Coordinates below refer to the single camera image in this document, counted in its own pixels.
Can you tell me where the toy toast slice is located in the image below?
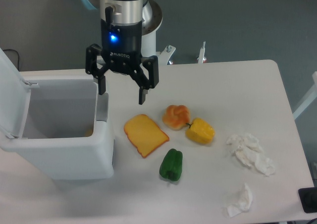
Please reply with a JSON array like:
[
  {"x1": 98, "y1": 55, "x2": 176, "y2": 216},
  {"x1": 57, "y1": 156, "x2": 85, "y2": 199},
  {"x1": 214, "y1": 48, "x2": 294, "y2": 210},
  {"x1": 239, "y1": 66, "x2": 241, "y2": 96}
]
[{"x1": 124, "y1": 114, "x2": 169, "y2": 158}]

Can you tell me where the white bracket with bolt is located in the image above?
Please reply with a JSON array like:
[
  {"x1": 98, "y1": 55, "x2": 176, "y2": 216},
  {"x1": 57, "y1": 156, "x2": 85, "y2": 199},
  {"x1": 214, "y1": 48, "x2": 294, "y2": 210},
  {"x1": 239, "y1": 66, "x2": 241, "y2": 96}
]
[{"x1": 156, "y1": 45, "x2": 176, "y2": 65}]

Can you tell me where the black cable on floor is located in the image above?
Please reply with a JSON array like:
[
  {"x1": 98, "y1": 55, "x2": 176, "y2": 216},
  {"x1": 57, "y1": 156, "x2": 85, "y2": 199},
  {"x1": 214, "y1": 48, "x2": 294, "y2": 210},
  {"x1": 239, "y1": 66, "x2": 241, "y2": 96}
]
[{"x1": 2, "y1": 49, "x2": 21, "y2": 71}]

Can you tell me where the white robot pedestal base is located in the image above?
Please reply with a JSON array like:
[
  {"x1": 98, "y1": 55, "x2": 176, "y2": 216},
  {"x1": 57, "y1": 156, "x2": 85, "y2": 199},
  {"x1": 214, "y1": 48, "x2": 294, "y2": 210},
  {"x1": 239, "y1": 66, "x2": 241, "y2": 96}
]
[{"x1": 141, "y1": 31, "x2": 157, "y2": 57}]

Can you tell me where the black device at edge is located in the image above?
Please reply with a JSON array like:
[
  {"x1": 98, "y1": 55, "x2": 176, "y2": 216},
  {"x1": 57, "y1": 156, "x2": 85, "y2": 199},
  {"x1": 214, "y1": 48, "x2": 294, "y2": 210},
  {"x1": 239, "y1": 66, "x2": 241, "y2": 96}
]
[{"x1": 298, "y1": 187, "x2": 317, "y2": 213}]

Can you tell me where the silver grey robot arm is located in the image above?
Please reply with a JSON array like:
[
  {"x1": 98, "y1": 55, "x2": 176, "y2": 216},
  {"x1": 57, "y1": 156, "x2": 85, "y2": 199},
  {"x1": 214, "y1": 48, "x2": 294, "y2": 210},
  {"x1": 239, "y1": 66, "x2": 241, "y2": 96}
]
[{"x1": 81, "y1": 0, "x2": 162, "y2": 104}]

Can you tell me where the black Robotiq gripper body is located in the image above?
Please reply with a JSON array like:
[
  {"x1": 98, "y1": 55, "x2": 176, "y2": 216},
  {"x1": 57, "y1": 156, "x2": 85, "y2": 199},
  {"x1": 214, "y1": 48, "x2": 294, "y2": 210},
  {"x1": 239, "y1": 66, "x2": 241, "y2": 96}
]
[{"x1": 101, "y1": 20, "x2": 143, "y2": 75}]

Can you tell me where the large crumpled white tissue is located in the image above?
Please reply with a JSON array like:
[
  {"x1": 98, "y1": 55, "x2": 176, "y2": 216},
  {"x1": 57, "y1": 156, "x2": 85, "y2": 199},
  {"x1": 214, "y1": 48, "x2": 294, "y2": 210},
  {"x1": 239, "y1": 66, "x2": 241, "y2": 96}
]
[{"x1": 226, "y1": 133, "x2": 276, "y2": 176}]

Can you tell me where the toy knotted bread roll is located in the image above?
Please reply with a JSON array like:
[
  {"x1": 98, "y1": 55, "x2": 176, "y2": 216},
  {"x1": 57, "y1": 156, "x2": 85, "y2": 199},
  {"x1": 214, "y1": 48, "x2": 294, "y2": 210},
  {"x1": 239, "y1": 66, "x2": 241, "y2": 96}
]
[{"x1": 162, "y1": 105, "x2": 191, "y2": 130}]

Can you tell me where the green toy bell pepper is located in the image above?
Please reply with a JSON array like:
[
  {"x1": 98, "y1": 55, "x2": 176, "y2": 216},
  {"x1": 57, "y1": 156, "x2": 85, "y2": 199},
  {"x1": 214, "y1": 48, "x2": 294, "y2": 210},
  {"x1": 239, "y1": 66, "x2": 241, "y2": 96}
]
[{"x1": 159, "y1": 149, "x2": 183, "y2": 182}]

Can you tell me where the white frame at right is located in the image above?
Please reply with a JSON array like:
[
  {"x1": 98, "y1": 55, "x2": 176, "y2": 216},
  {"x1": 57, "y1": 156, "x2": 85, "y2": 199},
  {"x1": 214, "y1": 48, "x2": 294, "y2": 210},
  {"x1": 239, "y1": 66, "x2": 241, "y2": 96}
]
[{"x1": 293, "y1": 71, "x2": 317, "y2": 120}]

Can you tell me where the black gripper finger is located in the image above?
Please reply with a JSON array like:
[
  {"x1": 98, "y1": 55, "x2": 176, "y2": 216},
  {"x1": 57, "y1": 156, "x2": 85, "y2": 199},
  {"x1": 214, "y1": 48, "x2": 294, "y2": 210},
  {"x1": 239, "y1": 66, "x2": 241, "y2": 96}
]
[
  {"x1": 128, "y1": 56, "x2": 159, "y2": 105},
  {"x1": 85, "y1": 44, "x2": 108, "y2": 95}
]

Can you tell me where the white clamp post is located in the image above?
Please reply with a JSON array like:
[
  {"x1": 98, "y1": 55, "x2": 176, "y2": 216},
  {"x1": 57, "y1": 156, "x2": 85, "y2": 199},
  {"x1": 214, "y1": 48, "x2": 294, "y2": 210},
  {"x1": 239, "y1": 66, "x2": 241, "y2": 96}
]
[{"x1": 197, "y1": 41, "x2": 207, "y2": 64}]

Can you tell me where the small crumpled white tissue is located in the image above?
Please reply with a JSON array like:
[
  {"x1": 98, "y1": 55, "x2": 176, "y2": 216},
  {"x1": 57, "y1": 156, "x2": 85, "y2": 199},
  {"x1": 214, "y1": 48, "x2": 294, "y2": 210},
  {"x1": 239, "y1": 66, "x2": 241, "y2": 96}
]
[{"x1": 226, "y1": 183, "x2": 253, "y2": 218}]

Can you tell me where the white trash can lid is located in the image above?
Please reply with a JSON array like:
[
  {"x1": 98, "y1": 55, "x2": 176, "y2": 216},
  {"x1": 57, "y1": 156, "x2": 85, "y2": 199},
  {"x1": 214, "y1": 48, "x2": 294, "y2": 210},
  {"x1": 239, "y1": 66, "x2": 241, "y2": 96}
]
[{"x1": 0, "y1": 51, "x2": 39, "y2": 139}]

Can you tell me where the yellow toy bell pepper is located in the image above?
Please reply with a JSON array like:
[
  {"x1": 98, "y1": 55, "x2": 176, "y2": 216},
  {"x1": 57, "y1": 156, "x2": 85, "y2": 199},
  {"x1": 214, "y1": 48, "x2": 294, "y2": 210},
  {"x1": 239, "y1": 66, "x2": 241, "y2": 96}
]
[{"x1": 185, "y1": 118, "x2": 215, "y2": 145}]

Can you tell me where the white trash can body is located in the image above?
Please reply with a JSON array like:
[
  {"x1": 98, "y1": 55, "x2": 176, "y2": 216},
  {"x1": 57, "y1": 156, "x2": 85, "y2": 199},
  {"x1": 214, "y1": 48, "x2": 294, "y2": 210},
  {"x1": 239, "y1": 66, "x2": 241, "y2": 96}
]
[{"x1": 0, "y1": 76, "x2": 114, "y2": 180}]

